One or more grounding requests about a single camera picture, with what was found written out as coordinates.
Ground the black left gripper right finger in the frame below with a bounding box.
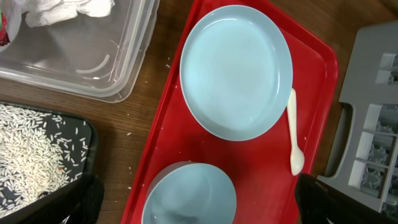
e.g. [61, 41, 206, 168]
[295, 173, 397, 224]

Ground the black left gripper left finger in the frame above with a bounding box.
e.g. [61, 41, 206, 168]
[20, 174, 104, 224]

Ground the white plastic spoon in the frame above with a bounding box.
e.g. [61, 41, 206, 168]
[286, 89, 305, 175]

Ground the small light blue bowl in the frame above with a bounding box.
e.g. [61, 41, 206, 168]
[141, 161, 237, 224]

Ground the large light blue plate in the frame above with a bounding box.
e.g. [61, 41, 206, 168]
[180, 4, 293, 141]

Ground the red snack wrapper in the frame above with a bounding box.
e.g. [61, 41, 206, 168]
[0, 12, 10, 47]

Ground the white napkin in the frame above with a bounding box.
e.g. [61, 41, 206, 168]
[16, 0, 115, 27]

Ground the black food waste tray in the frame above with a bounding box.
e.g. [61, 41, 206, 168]
[0, 101, 100, 224]

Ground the grey dishwasher rack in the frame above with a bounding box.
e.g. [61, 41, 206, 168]
[318, 21, 397, 221]

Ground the clear plastic waste bin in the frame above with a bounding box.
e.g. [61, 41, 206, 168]
[1, 0, 159, 103]

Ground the red serving tray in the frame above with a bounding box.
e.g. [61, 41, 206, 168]
[121, 0, 338, 223]

